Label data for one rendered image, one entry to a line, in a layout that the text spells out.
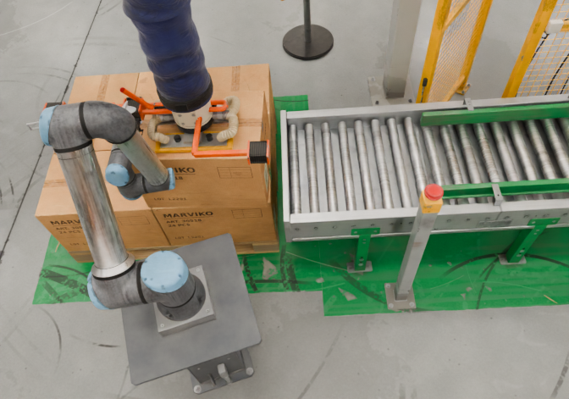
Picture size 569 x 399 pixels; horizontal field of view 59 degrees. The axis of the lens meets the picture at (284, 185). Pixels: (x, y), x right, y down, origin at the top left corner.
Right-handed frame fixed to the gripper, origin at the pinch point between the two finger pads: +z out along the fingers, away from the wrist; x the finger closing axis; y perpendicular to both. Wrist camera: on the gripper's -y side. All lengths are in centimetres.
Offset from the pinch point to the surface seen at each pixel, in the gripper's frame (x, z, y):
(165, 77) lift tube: 26.4, -9.4, 24.7
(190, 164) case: -17.5, -17.6, 25.1
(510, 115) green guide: -48, 30, 181
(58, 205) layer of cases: -53, -14, -52
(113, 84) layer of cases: -53, 72, -41
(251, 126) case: -13, -1, 52
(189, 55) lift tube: 33.1, -5.7, 34.7
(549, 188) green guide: -49, -15, 190
